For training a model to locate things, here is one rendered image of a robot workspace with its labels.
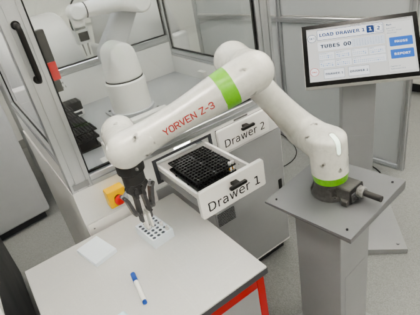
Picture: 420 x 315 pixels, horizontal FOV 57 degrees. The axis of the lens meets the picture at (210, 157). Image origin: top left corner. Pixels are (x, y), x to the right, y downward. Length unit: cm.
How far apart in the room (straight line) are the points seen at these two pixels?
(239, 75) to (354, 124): 117
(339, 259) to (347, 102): 88
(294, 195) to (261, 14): 77
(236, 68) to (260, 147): 85
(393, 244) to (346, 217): 105
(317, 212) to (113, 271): 72
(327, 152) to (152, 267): 69
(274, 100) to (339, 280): 73
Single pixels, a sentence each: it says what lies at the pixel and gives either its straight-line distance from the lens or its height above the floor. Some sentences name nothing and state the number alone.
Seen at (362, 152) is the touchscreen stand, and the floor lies 51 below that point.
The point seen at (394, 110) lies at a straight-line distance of 288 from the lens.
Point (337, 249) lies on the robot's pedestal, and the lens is 150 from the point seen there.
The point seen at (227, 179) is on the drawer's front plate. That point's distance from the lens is 134.
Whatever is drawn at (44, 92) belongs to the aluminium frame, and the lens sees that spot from 134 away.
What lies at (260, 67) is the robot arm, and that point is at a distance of 109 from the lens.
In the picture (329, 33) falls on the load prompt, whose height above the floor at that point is 116.
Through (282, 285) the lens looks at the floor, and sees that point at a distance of 220.
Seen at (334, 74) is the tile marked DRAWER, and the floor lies 100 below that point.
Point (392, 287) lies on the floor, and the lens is 223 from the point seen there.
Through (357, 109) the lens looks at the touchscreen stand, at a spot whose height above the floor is 77.
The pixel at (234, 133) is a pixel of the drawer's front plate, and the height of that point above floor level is 89.
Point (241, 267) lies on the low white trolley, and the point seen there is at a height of 76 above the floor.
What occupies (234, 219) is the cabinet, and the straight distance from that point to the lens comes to 195.
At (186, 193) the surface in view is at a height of 87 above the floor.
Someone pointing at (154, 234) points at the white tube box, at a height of 80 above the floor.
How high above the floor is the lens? 166
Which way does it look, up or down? 30 degrees down
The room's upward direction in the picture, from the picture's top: 11 degrees counter-clockwise
